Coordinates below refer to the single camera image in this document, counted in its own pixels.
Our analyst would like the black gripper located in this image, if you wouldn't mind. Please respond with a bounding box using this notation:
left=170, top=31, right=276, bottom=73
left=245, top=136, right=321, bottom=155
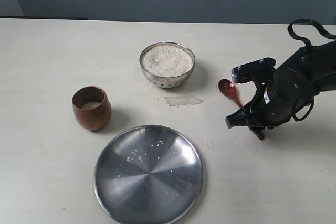
left=225, top=69, right=315, bottom=132

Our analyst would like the red wooden spoon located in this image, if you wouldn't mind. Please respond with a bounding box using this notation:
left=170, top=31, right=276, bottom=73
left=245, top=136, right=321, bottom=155
left=218, top=79, right=265, bottom=140

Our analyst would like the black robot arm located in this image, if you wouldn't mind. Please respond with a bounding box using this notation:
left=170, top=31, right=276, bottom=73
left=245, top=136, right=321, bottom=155
left=225, top=41, right=335, bottom=130

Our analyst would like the steel bowl of rice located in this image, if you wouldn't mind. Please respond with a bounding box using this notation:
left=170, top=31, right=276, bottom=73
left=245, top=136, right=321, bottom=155
left=139, top=42, right=196, bottom=89

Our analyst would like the clear tape patch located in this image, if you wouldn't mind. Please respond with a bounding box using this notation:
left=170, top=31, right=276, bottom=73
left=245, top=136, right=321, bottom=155
left=164, top=95, right=204, bottom=106

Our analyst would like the round steel plate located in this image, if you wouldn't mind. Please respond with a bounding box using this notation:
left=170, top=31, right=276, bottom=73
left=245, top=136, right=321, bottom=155
left=93, top=125, right=204, bottom=223

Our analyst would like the brown wooden cup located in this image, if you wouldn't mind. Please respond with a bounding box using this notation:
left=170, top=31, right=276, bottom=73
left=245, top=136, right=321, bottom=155
left=72, top=86, right=112, bottom=131

